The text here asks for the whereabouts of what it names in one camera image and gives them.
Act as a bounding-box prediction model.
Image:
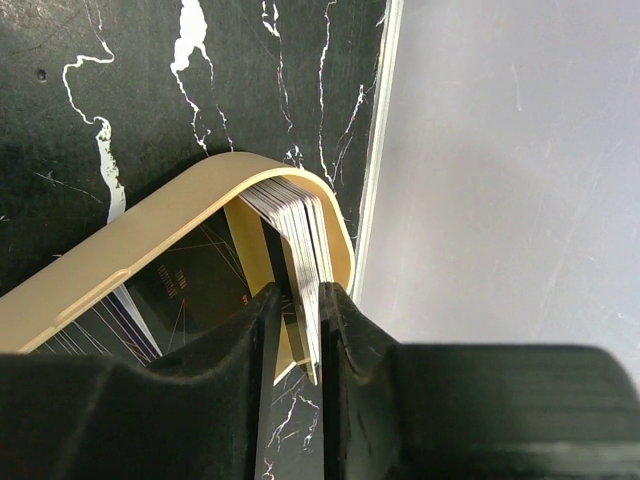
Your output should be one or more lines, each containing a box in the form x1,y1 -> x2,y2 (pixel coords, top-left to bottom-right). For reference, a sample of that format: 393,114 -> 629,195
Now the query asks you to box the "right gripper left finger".
1,284 -> 281,479

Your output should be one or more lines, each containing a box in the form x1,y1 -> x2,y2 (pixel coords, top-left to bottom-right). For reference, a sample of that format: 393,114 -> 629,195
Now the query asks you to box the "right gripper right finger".
319,283 -> 639,479

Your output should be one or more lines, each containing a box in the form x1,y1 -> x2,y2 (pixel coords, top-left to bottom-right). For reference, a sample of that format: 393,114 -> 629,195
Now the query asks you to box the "stack of credit cards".
240,177 -> 333,385

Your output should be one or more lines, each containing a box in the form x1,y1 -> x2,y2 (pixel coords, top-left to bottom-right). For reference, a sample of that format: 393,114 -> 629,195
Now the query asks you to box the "beige oval card tray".
1,153 -> 354,378

